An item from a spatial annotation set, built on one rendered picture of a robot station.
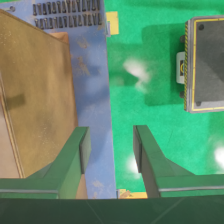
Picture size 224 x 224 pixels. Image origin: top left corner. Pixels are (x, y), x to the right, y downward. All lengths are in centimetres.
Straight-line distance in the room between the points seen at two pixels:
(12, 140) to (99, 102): 61
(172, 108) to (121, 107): 51
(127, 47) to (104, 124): 83
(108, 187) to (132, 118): 73
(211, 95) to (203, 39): 42
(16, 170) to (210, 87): 132
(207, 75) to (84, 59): 92
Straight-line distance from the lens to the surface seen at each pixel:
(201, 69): 137
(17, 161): 42
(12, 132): 39
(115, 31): 157
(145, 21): 161
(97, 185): 118
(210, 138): 197
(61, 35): 93
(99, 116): 94
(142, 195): 212
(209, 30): 141
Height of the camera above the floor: 153
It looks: 75 degrees down
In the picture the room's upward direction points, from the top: 177 degrees counter-clockwise
